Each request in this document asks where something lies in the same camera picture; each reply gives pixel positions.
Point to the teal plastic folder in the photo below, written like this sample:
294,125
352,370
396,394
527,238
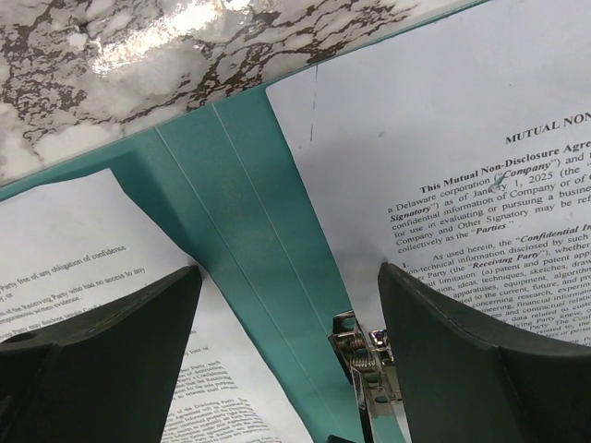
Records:
170,95

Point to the single printed paper sheet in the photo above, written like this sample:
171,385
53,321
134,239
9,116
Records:
79,244

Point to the silver folder clip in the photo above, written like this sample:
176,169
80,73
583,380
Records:
368,363

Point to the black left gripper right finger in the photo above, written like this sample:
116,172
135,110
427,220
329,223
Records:
468,377

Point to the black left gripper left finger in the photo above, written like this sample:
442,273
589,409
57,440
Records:
107,375

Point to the printed white paper sheets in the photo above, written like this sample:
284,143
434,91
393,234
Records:
460,152

